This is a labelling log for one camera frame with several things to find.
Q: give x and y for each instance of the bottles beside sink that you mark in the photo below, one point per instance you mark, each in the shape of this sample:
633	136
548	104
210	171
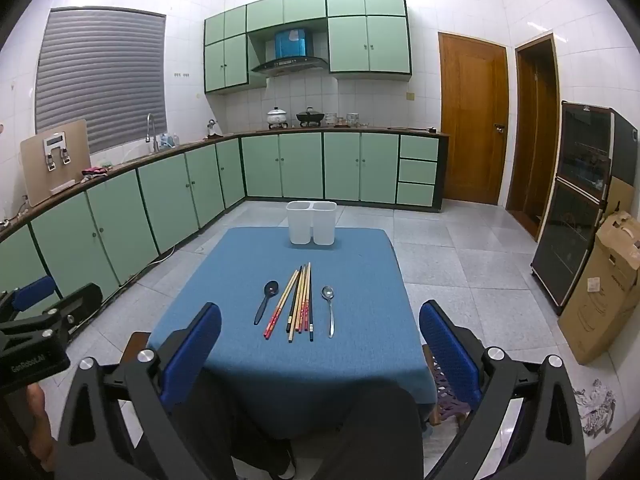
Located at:
169	141

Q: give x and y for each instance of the pink cloth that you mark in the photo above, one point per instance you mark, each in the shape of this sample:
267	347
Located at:
95	170

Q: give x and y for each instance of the brown wooden stool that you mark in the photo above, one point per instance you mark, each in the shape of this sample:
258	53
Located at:
135	347

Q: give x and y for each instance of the grey window blind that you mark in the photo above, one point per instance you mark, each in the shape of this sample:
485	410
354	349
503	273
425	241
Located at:
100	80

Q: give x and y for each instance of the metal spoon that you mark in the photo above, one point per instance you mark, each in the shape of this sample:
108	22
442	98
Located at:
330	315

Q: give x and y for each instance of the white bracket on board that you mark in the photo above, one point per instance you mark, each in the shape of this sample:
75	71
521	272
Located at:
56	150

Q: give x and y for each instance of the range hood with blue film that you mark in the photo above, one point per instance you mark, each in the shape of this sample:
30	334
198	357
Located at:
290	52

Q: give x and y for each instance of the wooden door in frame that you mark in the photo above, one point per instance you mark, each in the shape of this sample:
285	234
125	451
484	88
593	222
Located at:
535	135

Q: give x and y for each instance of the metal sink faucet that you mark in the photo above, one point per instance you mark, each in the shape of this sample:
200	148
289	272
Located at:
150	132

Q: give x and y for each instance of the purple plastic stool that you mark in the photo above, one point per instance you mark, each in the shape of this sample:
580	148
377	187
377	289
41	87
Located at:
450	405

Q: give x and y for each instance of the tall cardboard box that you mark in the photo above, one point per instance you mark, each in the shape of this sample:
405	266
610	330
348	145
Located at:
600	290

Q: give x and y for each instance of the black glass-front cabinet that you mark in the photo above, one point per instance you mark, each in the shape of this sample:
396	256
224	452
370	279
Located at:
570	200

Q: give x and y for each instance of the black wok with lid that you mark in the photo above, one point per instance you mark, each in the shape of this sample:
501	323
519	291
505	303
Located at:
310	117

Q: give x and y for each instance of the black spoon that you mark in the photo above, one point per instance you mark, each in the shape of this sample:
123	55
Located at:
265	305

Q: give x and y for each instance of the kettle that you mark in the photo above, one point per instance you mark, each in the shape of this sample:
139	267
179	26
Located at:
215	130

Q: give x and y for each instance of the reddish brown chopstick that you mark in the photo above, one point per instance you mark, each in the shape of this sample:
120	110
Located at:
306	310
301	310

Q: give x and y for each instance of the blue tablecloth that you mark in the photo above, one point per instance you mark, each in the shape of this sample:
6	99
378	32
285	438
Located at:
300	370

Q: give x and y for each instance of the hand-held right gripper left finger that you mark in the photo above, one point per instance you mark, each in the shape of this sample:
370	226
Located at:
192	355

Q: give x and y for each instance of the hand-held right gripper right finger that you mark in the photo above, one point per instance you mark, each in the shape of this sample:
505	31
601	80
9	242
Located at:
447	355

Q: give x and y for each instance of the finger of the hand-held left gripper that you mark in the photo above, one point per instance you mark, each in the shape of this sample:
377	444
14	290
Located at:
80	301
32	292

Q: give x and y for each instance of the black-and-white patterned cloth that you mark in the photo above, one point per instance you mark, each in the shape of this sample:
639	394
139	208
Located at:
595	407

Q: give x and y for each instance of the green base cabinets with counter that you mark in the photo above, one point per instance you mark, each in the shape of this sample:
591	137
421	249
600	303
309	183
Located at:
300	165

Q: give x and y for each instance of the white cooking pot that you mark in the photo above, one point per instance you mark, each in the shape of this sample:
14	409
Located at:
277	117

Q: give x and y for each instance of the person's left hand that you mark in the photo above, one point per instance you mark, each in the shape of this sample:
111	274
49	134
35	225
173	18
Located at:
41	425

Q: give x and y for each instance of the green wall cabinets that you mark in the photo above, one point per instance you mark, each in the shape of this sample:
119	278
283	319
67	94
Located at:
367	45

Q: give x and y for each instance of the black chopstick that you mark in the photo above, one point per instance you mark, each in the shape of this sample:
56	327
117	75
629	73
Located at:
294	300
310	310

